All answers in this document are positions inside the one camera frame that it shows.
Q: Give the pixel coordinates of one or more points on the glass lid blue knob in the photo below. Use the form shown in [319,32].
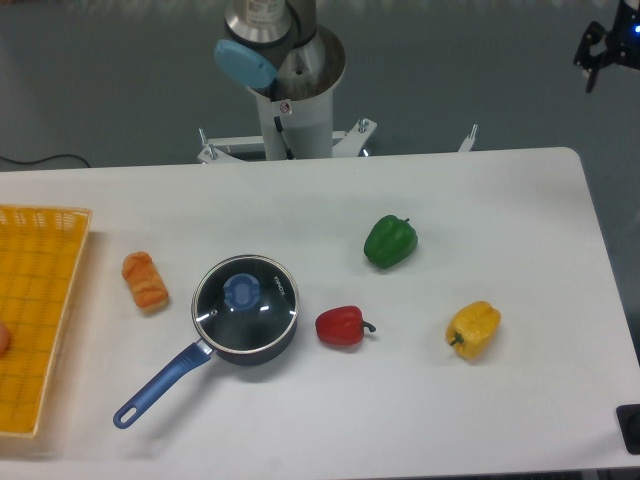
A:
[246,305]

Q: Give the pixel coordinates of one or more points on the green bell pepper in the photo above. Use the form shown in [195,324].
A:
[390,241]

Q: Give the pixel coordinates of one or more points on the yellow bell pepper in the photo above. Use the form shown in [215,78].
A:
[472,329]

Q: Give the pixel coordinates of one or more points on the black device table corner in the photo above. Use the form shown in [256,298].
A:
[628,418]

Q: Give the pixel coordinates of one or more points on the red bell pepper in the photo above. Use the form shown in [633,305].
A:
[342,326]

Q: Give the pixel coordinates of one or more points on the orange bread loaf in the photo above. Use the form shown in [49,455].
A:
[144,282]

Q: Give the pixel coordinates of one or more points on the yellow wicker basket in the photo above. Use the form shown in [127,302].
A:
[41,250]

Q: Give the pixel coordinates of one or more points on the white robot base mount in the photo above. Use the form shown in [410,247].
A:
[351,143]

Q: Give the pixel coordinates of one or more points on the dark saucepan blue handle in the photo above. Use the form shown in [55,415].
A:
[192,357]

